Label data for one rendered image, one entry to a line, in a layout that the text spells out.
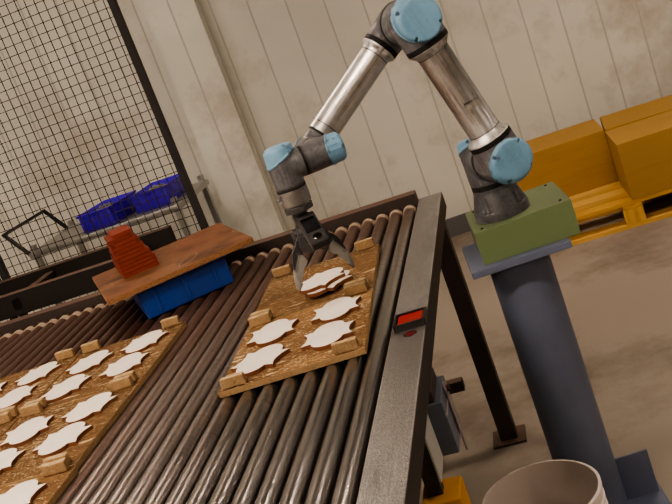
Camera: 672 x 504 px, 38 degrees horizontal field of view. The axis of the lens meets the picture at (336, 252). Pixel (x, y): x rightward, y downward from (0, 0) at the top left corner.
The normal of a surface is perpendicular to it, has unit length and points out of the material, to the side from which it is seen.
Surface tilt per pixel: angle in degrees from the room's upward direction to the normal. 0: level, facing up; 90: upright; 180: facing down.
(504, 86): 90
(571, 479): 87
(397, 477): 0
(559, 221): 90
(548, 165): 90
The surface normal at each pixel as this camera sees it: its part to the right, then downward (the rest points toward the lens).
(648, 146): -0.11, 0.29
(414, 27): 0.16, 0.03
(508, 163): 0.31, 0.24
